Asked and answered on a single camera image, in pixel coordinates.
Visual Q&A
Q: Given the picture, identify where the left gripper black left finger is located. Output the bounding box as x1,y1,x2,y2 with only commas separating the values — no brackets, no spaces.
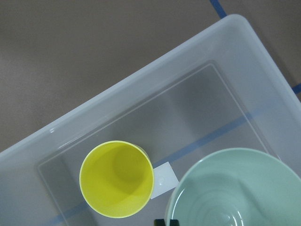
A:
154,219,165,226

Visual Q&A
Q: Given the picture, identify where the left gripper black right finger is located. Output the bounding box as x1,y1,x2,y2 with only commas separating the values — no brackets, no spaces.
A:
169,219,180,226

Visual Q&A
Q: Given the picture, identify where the yellow plastic cup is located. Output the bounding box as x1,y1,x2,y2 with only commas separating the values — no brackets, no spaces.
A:
79,140,154,218

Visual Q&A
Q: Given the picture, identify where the green plastic bowl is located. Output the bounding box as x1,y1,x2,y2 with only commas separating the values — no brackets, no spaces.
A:
165,148,301,226

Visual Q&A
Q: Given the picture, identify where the white label sticker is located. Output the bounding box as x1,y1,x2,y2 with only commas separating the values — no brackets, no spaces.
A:
150,162,179,199

